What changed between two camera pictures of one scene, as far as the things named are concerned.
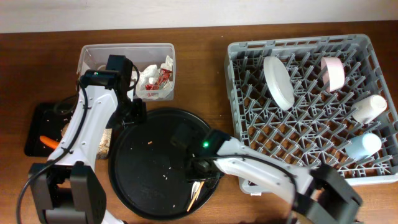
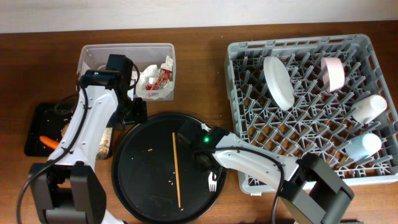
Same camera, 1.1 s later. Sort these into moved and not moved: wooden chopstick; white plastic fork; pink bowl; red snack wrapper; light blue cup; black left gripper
Moved: wooden chopstick; white plastic fork
Not moved: black left gripper; red snack wrapper; light blue cup; pink bowl
